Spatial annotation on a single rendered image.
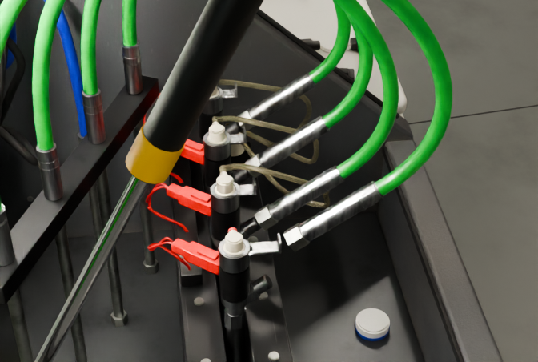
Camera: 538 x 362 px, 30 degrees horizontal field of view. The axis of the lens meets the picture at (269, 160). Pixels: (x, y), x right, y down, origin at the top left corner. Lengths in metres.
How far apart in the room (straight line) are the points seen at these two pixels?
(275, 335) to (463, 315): 0.20
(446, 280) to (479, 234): 1.47
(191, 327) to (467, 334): 0.28
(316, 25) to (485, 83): 1.71
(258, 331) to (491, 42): 2.38
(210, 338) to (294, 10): 0.61
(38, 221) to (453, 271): 0.44
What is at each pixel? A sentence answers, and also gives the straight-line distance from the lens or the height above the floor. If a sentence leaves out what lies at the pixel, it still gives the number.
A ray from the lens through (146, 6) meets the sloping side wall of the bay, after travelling 1.11.
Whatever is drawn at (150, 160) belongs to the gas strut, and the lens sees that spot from 0.41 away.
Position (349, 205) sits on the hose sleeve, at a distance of 0.88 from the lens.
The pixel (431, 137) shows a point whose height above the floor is 1.21.
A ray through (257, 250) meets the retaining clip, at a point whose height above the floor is 1.09.
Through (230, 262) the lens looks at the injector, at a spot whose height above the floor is 1.09.
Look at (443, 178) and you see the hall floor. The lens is 2.70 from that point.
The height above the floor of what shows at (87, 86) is 1.17.
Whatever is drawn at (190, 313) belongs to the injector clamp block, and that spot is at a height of 0.98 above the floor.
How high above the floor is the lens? 1.72
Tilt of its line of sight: 39 degrees down
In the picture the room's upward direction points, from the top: 1 degrees clockwise
